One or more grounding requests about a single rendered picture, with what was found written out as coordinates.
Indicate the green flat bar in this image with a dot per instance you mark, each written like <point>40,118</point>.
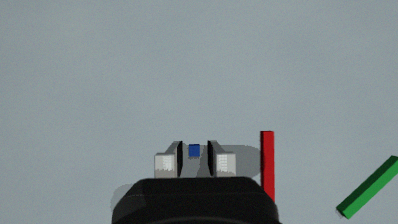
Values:
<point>371,186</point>

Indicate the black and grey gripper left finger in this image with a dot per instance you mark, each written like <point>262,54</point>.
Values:
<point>169,163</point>

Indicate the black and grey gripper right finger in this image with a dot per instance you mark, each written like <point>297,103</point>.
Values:
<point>221,163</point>

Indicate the small blue cube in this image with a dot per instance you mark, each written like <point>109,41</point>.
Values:
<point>194,150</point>

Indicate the red rod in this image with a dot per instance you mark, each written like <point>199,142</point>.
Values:
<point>267,162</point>

